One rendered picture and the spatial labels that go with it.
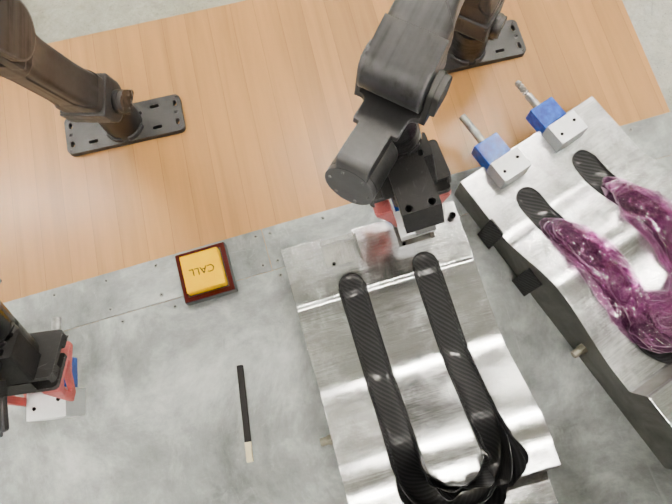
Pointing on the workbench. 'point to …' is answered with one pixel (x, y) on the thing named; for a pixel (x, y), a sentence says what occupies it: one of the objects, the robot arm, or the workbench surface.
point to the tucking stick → (245, 414)
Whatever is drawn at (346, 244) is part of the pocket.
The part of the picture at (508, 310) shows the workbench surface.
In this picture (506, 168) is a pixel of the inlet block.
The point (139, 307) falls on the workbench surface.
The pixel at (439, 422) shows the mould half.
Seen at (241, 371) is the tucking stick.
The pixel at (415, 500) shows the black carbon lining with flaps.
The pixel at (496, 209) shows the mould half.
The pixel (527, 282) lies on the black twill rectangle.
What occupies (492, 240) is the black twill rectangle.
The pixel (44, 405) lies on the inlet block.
